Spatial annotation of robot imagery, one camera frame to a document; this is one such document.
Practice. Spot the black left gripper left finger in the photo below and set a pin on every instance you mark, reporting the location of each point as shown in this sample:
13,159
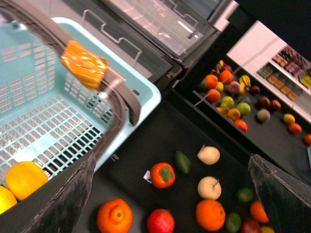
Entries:
59,203

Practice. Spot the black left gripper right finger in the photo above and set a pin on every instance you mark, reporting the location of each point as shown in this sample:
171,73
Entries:
286,200

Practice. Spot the yellow lemon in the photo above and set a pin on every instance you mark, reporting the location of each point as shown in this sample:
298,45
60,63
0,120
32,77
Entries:
24,178
7,199
288,119

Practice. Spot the light teal shopping basket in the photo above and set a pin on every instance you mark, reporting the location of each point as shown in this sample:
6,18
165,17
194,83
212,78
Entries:
46,115

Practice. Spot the grey basket handle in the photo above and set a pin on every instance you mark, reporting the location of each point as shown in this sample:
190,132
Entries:
112,88

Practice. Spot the small orange mandarin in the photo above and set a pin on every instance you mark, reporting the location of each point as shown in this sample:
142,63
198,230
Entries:
258,213

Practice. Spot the yellow apple front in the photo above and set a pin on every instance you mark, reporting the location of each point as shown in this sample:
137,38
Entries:
266,229

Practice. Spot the green lime back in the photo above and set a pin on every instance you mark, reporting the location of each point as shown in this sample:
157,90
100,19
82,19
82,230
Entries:
244,195

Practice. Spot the green lime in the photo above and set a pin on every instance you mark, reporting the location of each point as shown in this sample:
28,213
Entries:
233,222
244,195

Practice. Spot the red apple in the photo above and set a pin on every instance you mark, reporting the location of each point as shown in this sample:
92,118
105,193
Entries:
249,225

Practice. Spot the bumpy orange tangerine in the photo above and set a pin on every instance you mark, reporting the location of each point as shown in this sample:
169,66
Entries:
114,216

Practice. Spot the green lime front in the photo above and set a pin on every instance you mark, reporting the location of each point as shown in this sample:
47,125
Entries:
233,222

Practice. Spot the round orange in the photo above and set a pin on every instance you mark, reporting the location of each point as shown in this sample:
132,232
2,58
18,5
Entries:
210,215

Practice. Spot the white pear front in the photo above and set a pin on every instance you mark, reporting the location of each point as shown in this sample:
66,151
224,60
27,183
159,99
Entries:
209,188

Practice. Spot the white pear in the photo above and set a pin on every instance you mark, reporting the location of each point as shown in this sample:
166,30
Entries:
208,155
209,188

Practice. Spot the far peach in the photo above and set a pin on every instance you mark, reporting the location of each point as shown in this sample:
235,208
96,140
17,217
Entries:
263,115

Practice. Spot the white pear back left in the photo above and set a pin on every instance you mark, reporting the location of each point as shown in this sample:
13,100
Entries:
208,155

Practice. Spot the small white label card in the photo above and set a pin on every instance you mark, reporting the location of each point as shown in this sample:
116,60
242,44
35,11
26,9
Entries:
147,177

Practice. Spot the red pomegranate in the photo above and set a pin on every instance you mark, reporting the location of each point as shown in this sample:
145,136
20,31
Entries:
160,221

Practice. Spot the far green apple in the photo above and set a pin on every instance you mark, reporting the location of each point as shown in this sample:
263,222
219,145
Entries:
244,108

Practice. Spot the persimmon with green leaf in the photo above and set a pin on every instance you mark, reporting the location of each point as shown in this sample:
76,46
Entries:
162,175

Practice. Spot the dark green avocado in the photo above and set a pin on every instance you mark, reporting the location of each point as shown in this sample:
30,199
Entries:
182,162

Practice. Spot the glass freezer chest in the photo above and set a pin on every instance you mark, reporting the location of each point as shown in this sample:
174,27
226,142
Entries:
155,37

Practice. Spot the orange tape on handle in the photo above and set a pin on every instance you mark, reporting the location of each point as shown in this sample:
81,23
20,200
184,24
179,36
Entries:
88,68

